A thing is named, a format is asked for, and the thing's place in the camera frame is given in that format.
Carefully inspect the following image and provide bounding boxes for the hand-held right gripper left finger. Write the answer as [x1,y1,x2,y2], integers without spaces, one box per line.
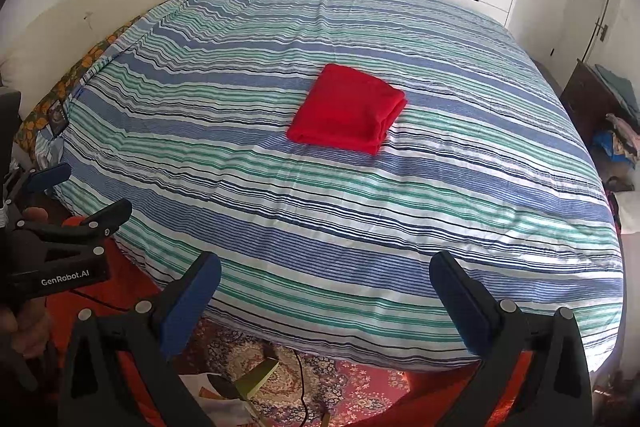
[59,251,222,427]

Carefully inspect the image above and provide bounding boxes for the person's left hand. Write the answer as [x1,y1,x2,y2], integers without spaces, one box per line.
[0,302,53,360]

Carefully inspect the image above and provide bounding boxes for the light blue bedsheet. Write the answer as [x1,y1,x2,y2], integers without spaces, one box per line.
[35,129,66,168]

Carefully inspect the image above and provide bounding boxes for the orange fleece garment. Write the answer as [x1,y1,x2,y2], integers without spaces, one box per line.
[47,214,536,427]

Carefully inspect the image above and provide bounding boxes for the dark wooden nightstand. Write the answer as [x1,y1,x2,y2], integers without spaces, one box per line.
[0,89,23,180]

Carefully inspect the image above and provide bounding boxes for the beige headboard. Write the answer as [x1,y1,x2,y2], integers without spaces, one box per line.
[0,0,238,108]

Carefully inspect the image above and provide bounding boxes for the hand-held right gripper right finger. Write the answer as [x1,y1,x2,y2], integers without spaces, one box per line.
[429,251,593,427]

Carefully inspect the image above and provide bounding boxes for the pile of clothes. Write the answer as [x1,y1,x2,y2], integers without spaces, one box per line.
[592,63,640,168]

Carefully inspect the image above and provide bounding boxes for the black cable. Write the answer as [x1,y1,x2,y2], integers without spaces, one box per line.
[292,349,313,423]

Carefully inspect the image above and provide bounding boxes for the red sweater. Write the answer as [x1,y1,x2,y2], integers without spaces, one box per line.
[286,63,407,156]

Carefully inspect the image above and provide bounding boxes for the dark wooden cabinet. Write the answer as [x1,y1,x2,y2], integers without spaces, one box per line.
[560,59,621,142]

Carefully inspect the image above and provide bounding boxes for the white door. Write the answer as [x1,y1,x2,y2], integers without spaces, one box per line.
[560,0,616,72]

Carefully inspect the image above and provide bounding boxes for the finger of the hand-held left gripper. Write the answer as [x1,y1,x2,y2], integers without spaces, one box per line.
[5,163,72,208]
[20,198,133,258]

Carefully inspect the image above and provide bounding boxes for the black mattress label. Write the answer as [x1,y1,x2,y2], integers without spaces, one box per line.
[46,104,68,138]

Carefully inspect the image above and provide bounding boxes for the white papers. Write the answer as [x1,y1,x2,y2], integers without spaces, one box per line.
[177,372,261,427]

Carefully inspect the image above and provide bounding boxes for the patterned rug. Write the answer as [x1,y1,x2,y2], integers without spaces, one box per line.
[185,317,481,427]

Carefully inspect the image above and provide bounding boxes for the striped blanket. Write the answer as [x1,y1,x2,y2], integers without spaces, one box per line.
[35,0,626,373]

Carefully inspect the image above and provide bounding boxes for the green book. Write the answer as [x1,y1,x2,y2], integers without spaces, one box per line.
[235,357,280,400]

